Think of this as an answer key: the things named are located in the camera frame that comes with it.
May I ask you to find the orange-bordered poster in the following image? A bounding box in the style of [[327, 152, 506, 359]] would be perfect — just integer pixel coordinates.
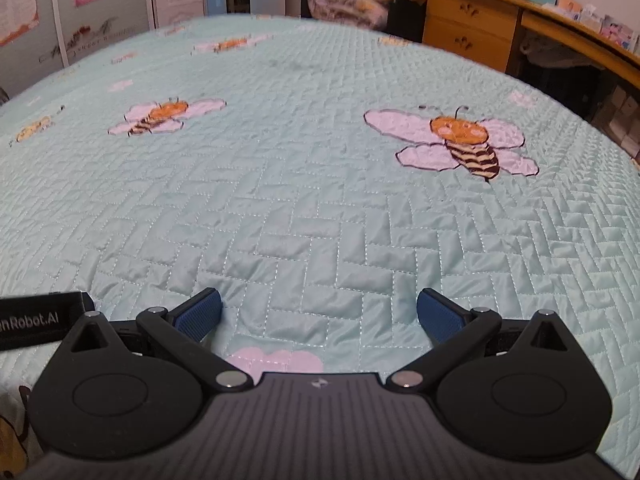
[[0, 0, 40, 46]]

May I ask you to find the black chair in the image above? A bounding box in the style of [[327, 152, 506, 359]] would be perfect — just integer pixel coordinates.
[[300, 0, 427, 44]]

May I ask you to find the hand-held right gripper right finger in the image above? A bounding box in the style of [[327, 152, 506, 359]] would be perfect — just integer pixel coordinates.
[[385, 287, 582, 392]]

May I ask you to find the stack of cardboard boxes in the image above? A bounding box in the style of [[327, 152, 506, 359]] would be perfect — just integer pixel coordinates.
[[590, 85, 640, 160]]

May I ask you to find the mint quilted bee-print bedspread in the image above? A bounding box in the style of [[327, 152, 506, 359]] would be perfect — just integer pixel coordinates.
[[0, 14, 640, 480]]

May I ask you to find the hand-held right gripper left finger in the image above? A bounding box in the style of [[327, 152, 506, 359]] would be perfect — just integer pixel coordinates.
[[60, 287, 253, 392]]

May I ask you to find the wooden desk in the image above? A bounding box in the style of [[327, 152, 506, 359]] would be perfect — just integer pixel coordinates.
[[422, 0, 640, 106]]

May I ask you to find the row of small boxes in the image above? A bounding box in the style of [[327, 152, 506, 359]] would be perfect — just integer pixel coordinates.
[[557, 0, 640, 52]]

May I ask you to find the sliding-door wardrobe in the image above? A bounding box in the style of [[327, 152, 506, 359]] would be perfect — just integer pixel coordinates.
[[0, 0, 152, 97]]

